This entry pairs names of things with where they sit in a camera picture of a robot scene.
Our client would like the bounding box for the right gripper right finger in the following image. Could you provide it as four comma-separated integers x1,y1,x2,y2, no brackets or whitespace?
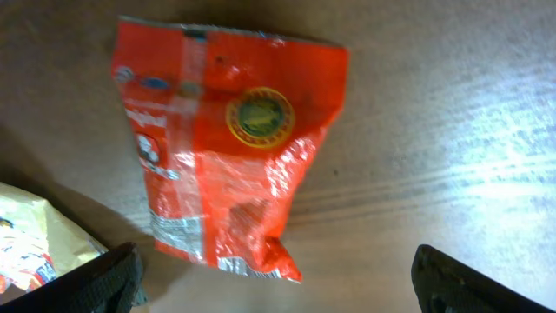
411,244,555,313

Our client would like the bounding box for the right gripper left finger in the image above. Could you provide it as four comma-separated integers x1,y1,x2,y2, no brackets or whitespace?
1,243,143,313

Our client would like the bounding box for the yellow wet wipes bag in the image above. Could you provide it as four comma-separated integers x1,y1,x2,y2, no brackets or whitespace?
1,183,108,292

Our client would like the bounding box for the red snack bag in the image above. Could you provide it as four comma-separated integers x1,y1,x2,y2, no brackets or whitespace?
111,17,349,283

